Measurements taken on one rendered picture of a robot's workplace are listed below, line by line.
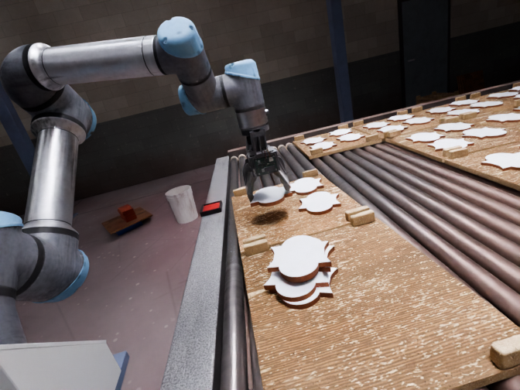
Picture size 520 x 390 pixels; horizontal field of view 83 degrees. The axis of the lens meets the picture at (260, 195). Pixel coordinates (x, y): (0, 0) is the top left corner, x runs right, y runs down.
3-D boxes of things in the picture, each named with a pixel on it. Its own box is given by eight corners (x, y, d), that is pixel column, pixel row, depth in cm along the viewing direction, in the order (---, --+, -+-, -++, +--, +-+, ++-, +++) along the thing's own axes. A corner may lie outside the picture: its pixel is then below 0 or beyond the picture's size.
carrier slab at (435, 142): (442, 162, 99) (442, 150, 97) (385, 141, 137) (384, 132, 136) (544, 138, 98) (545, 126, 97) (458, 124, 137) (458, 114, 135)
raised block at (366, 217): (353, 227, 71) (351, 217, 70) (350, 224, 72) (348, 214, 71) (376, 220, 71) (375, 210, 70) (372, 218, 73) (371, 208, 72)
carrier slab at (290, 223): (241, 258, 72) (240, 253, 71) (232, 200, 110) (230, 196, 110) (375, 221, 74) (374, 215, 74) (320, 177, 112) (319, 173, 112)
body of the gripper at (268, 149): (253, 180, 74) (241, 133, 69) (249, 170, 82) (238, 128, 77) (282, 172, 74) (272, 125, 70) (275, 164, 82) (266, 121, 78)
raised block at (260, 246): (245, 258, 69) (243, 248, 68) (244, 253, 71) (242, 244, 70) (270, 251, 69) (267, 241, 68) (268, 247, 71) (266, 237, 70)
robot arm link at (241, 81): (221, 66, 72) (255, 58, 72) (233, 111, 76) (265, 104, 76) (218, 66, 65) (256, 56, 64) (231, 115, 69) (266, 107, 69)
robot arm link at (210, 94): (169, 66, 66) (217, 54, 66) (187, 100, 76) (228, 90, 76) (171, 92, 63) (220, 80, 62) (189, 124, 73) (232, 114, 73)
